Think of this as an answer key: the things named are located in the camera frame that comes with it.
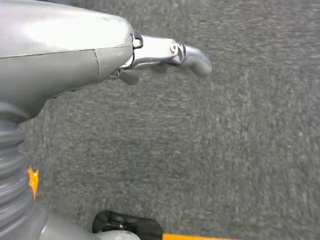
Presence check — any yellow floor tape square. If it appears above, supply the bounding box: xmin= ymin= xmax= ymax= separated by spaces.
xmin=26 ymin=167 xmax=242 ymax=240

